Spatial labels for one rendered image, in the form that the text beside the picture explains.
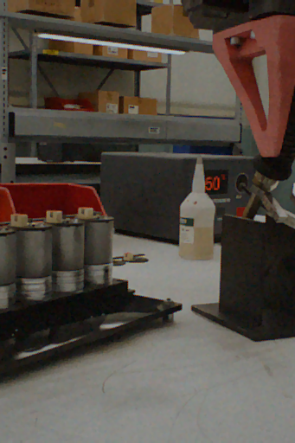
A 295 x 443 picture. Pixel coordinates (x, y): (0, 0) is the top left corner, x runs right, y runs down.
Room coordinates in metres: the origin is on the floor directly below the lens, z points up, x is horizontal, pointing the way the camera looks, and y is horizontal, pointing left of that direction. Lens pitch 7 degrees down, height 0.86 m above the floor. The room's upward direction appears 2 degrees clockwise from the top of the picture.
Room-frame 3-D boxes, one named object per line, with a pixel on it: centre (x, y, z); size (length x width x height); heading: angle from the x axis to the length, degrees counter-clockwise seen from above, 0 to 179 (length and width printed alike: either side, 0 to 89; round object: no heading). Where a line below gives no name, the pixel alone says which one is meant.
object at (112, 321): (0.37, 0.05, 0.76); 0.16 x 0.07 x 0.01; 145
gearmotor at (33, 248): (0.38, 0.07, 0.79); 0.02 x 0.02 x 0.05
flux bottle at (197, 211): (0.64, -0.05, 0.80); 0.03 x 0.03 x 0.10
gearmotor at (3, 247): (0.35, 0.08, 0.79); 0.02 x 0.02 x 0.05
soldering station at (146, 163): (0.79, -0.03, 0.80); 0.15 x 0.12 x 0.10; 40
